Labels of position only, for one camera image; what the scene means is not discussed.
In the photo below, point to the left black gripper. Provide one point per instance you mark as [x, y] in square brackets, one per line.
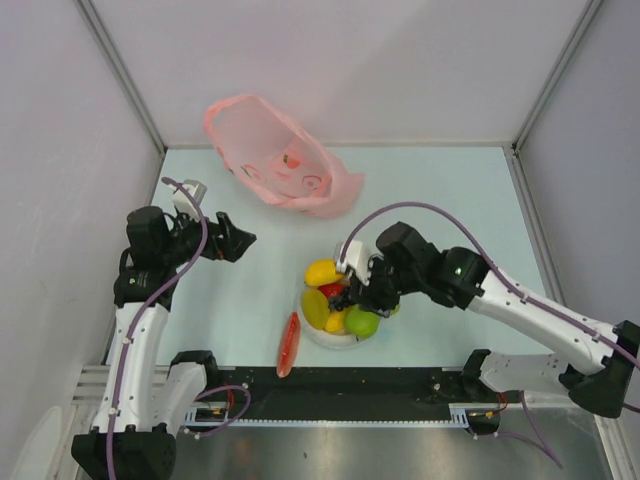
[230, 245]

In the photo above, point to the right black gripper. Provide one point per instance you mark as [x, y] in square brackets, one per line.
[369, 297]

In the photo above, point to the black fake grapes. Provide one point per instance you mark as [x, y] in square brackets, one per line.
[343, 300]

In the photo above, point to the red fake mango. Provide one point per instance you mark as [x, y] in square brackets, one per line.
[332, 290]

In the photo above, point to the yellow fake mango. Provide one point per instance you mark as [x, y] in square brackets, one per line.
[322, 272]
[335, 324]

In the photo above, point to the yellow green starfruit toy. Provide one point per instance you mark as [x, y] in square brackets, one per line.
[315, 307]

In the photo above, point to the white paper plate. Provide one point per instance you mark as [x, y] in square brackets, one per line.
[321, 337]

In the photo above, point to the pink plastic bag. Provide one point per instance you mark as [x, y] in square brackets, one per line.
[273, 156]

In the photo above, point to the red watermelon slice toy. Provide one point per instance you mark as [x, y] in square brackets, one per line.
[288, 347]

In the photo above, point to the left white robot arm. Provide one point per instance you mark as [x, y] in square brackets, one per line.
[133, 435]

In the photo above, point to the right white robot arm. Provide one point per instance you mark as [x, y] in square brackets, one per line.
[591, 362]

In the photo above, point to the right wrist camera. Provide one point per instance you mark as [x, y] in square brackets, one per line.
[353, 259]

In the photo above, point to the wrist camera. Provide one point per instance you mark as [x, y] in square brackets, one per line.
[353, 259]
[187, 198]

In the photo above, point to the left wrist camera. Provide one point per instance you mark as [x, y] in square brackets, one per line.
[187, 198]

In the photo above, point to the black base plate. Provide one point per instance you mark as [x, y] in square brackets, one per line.
[353, 394]

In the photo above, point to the white cable duct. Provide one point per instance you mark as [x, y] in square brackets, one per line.
[206, 416]

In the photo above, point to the aluminium frame rail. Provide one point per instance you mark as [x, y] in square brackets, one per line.
[113, 58]

